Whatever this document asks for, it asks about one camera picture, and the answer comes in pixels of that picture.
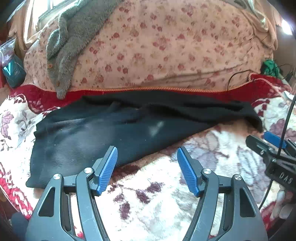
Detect black pants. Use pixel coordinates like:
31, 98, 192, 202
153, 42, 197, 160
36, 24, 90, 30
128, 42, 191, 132
26, 90, 262, 188

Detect right gloved hand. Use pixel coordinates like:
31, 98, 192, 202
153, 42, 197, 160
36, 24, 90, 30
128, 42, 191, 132
270, 185, 295, 220

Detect green cloth item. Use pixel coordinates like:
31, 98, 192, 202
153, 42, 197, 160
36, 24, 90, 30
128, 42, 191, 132
260, 59, 280, 78

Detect floral red white blanket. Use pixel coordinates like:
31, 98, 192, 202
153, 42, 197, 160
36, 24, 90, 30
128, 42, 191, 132
1, 76, 290, 240

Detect beige curtain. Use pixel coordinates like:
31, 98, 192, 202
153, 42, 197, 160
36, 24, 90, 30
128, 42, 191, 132
226, 0, 278, 51

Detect teal packaged item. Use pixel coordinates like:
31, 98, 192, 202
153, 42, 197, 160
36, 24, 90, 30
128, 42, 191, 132
2, 55, 26, 88

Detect pink floral quilt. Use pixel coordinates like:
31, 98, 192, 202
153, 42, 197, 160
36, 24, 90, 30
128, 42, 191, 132
23, 0, 278, 93

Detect clear plastic bag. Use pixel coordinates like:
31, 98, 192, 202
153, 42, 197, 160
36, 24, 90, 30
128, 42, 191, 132
0, 37, 16, 67

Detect grey fleece garment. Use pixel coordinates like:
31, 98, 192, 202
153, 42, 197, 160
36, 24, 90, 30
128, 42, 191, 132
46, 0, 121, 99

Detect thin black charger cable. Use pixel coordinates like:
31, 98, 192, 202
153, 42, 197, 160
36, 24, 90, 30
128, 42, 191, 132
226, 69, 255, 91

